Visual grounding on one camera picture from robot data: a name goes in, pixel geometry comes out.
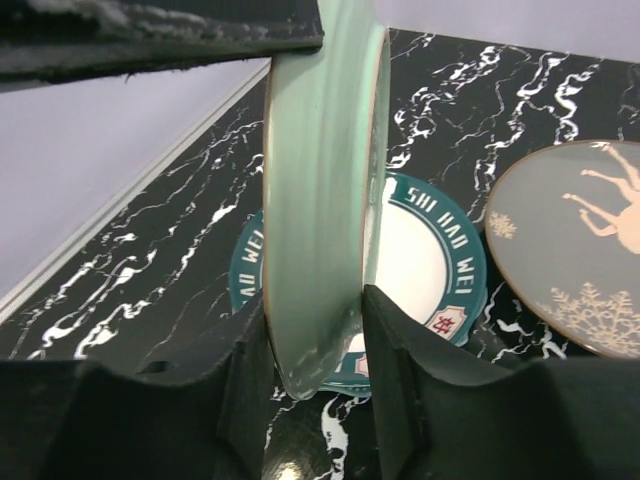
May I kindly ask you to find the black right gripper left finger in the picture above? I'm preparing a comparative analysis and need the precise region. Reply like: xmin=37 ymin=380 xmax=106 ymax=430
xmin=1 ymin=299 xmax=273 ymax=479

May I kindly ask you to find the teal lettered plate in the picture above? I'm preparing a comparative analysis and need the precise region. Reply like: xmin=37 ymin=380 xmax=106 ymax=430
xmin=229 ymin=172 xmax=488 ymax=397

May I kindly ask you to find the black marble pattern mat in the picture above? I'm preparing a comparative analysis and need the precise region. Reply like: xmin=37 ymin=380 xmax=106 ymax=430
xmin=0 ymin=27 xmax=640 ymax=480

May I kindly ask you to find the grey deer plate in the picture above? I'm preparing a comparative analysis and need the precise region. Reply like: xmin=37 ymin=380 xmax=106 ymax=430
xmin=485 ymin=140 xmax=639 ymax=358

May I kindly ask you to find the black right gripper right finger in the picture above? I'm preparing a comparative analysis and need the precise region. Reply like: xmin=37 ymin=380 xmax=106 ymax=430
xmin=362 ymin=286 xmax=639 ymax=479

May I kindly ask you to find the mint green plate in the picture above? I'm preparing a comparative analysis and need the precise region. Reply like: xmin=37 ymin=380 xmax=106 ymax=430
xmin=262 ymin=1 xmax=391 ymax=400

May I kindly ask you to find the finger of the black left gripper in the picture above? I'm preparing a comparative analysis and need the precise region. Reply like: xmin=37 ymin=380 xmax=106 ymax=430
xmin=1 ymin=0 xmax=324 ymax=92

